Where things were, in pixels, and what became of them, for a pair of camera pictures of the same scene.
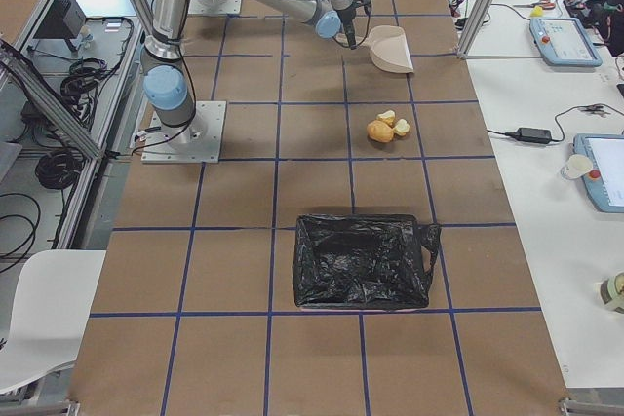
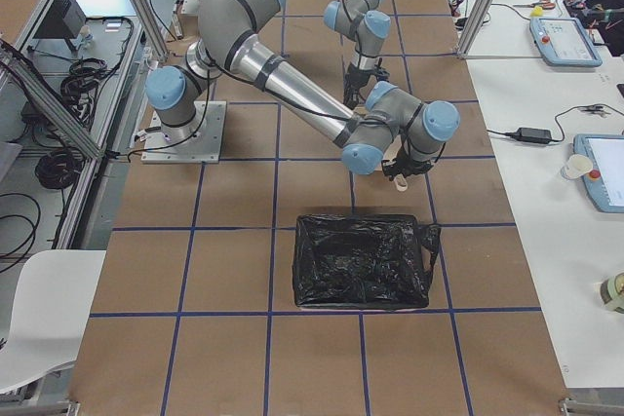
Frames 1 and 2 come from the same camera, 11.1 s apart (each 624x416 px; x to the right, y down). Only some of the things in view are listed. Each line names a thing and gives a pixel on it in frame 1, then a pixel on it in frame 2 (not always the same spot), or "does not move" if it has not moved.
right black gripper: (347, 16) → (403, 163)
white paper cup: (577, 166) does not move
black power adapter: (531, 135) does not move
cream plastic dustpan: (389, 48) → (399, 179)
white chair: (52, 308) does not move
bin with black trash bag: (363, 261) does not move
